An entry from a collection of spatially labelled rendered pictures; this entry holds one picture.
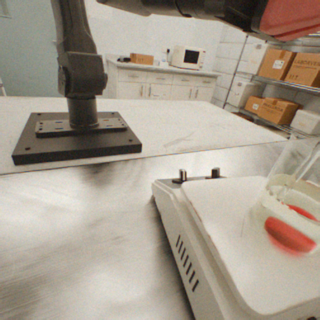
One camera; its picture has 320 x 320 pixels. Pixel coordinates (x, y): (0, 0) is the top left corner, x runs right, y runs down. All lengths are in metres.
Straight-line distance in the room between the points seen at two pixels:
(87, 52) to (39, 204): 0.28
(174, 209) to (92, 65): 0.31
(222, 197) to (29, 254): 0.22
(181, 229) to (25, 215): 0.21
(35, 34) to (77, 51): 2.64
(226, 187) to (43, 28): 2.95
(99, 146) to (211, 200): 0.27
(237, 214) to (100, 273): 0.15
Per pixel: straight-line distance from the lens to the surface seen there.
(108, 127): 0.44
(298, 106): 2.61
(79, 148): 0.38
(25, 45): 3.06
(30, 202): 0.31
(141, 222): 0.26
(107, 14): 3.10
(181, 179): 0.24
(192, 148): 0.46
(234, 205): 0.19
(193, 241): 0.17
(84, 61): 0.40
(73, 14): 0.42
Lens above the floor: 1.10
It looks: 33 degrees down
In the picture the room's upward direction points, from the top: 9 degrees clockwise
